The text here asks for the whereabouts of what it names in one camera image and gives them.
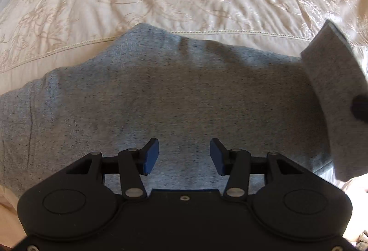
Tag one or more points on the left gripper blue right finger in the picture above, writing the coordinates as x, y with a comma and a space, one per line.
232, 163

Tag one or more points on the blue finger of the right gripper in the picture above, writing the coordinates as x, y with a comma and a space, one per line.
359, 107

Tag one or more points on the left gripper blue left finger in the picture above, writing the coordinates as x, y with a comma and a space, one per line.
134, 163

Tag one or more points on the grey speckled pants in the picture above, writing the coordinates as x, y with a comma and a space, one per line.
184, 92

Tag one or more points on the cream embroidered bedspread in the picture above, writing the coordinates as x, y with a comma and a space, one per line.
39, 36

